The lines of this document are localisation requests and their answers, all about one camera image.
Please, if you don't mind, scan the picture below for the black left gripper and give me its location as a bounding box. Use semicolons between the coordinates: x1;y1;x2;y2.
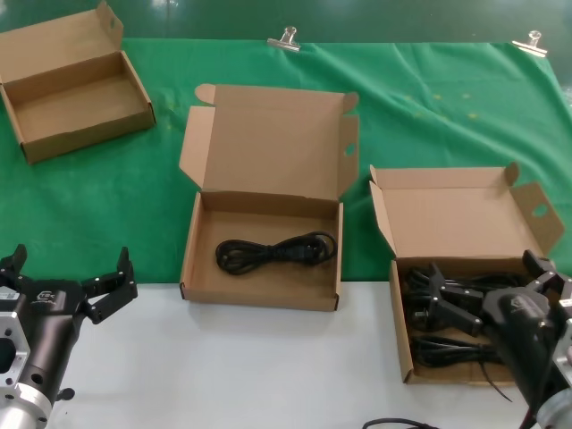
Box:
0;243;139;406

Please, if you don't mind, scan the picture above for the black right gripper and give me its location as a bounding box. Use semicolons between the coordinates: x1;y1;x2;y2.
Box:
417;248;572;407

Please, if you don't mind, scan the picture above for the black power cable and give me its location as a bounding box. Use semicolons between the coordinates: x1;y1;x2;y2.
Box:
214;231;338;273
411;335;504;368
401;265;526;324

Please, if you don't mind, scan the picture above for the small open cardboard box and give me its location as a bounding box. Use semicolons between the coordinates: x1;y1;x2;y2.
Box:
0;0;156;165

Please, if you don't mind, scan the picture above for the large empty-lidded cardboard box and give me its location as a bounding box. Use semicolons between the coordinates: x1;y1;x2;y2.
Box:
178;82;361;313

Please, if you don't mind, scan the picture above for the green table cloth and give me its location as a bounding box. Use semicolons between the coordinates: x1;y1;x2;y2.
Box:
0;36;572;287

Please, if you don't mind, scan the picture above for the silver binder clip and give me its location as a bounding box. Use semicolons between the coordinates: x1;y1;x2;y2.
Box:
266;26;302;54
511;29;549;58

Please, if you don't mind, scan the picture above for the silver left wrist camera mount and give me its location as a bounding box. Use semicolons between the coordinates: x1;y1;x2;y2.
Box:
0;285;33;394

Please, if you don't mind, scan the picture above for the cardboard box holding cables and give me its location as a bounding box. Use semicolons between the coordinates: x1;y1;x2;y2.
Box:
368;162;567;385

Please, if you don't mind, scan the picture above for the thin black strap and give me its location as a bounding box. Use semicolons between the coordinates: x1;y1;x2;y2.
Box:
480;360;516;402

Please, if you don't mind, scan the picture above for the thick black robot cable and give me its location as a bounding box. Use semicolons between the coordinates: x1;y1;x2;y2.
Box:
362;416;450;429

